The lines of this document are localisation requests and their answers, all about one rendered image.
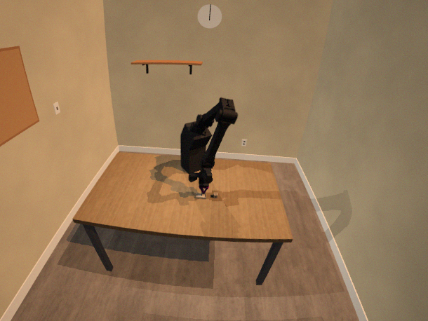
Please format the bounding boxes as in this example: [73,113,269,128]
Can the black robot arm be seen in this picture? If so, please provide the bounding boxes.
[189,97,238,184]

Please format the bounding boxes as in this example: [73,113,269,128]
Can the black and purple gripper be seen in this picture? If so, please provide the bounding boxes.
[199,182,209,193]

